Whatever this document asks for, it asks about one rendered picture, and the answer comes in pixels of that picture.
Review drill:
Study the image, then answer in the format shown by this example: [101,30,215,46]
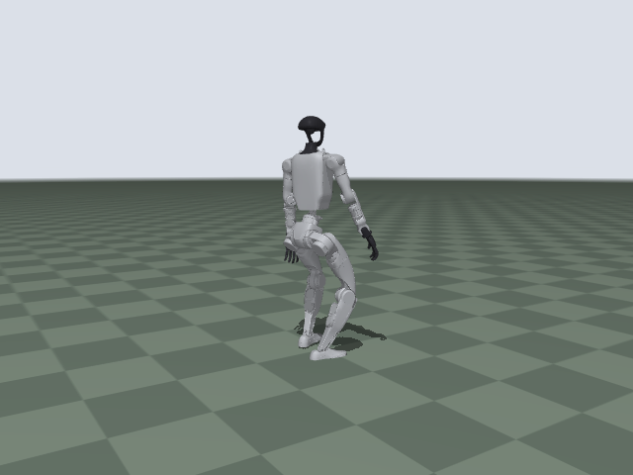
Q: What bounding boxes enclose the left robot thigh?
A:
[283,230,325,289]

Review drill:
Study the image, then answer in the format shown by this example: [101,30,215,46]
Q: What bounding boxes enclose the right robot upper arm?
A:
[323,154,356,204]

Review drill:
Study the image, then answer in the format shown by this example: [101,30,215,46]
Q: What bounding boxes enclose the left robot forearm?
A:
[283,202,297,234]

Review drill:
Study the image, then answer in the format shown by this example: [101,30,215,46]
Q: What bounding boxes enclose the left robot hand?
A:
[284,230,299,263]

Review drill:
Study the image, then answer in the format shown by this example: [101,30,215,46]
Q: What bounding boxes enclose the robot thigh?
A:
[283,230,325,289]
[309,232,356,303]

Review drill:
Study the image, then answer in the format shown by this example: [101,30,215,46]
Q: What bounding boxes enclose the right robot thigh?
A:
[309,232,356,303]

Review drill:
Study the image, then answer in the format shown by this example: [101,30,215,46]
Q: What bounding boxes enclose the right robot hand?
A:
[361,227,379,260]

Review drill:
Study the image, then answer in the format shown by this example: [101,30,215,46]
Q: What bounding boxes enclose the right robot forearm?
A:
[347,189,370,236]

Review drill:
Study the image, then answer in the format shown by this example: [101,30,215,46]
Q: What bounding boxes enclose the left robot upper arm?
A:
[282,157,297,206]

